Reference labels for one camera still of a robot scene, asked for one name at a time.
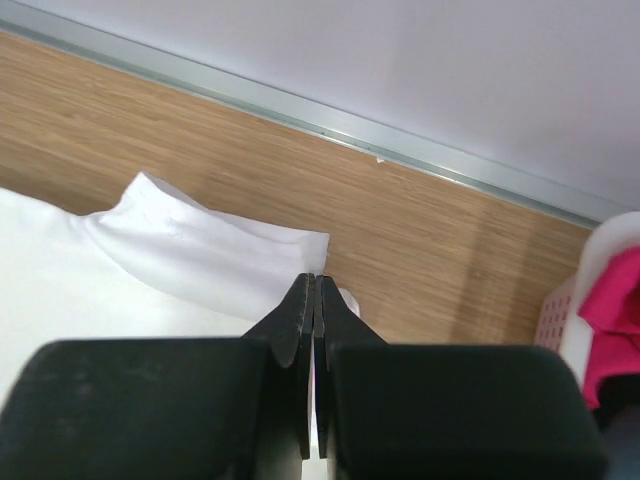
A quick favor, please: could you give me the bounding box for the pink t shirt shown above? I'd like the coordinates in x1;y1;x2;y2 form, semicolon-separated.
578;247;639;409

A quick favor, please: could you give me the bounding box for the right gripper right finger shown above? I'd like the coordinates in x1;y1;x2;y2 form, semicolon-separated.
314;276;608;479

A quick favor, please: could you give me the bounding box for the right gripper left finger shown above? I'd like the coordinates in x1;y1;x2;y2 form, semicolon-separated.
1;274;314;479

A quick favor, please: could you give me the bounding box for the white t shirt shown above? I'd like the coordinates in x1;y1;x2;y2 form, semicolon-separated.
0;171;361;480

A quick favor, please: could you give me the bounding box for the white laundry basket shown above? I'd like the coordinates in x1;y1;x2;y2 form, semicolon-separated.
534;212;639;390

